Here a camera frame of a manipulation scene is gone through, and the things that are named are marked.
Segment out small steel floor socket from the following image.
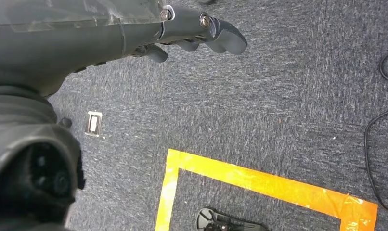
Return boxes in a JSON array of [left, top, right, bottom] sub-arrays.
[[84, 111, 103, 138]]

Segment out yellow floor tape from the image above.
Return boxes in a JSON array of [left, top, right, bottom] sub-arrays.
[[155, 148, 379, 231]]

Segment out black robot foot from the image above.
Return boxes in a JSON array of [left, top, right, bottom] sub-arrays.
[[196, 207, 271, 231]]

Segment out thin black floor cable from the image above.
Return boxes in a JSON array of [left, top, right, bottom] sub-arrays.
[[378, 51, 388, 87]]

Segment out black adapter floor cable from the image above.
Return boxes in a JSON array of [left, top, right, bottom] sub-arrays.
[[363, 106, 388, 215]]

